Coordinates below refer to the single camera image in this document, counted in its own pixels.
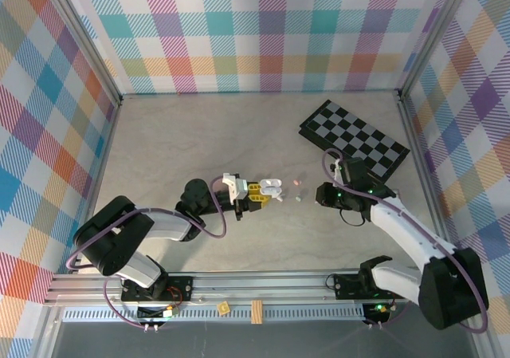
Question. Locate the left aluminium frame post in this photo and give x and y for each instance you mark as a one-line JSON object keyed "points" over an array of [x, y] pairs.
{"points": [[79, 39]]}

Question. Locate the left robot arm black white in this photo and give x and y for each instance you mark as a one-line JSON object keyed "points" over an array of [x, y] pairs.
{"points": [[167, 222]]}

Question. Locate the left aluminium floor rail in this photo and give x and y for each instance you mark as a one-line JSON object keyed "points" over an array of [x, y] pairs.
{"points": [[105, 142]]}

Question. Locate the right controller board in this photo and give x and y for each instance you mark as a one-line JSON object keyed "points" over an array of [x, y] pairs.
{"points": [[376, 309]]}

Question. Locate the wooden letter block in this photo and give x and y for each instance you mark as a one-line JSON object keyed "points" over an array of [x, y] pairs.
{"points": [[223, 308]]}

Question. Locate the left controller board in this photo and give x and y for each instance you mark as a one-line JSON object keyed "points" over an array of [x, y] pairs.
{"points": [[157, 313]]}

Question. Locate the right aluminium floor rail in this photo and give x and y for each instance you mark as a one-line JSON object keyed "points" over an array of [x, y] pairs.
{"points": [[414, 134]]}

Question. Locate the controller board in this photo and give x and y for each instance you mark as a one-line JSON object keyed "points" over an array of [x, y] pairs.
{"points": [[376, 309], [157, 313]]}

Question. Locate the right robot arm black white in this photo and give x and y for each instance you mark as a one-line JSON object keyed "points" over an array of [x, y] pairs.
{"points": [[406, 230]]}

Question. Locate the plain wooden block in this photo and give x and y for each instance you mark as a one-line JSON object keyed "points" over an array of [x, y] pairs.
{"points": [[257, 312]]}

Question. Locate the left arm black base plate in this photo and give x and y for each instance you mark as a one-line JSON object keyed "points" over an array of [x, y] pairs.
{"points": [[183, 286]]}

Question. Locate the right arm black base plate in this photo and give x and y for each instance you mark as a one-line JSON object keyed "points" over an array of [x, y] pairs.
{"points": [[346, 286]]}

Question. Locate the aluminium frame post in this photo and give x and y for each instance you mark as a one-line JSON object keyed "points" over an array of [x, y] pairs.
{"points": [[438, 35], [79, 39]]}

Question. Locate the aluminium floor rail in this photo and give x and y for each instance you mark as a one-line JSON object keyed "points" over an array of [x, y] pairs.
{"points": [[105, 142], [414, 134]]}

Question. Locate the white earbud charging case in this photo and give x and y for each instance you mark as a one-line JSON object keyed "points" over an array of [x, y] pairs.
{"points": [[271, 183]]}

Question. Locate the black grey chessboard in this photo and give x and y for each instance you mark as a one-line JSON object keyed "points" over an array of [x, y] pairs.
{"points": [[358, 131]]}

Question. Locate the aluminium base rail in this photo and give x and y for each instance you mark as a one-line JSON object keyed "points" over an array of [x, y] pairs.
{"points": [[259, 284]]}

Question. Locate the right aluminium frame post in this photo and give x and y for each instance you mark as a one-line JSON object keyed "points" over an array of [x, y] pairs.
{"points": [[438, 35]]}

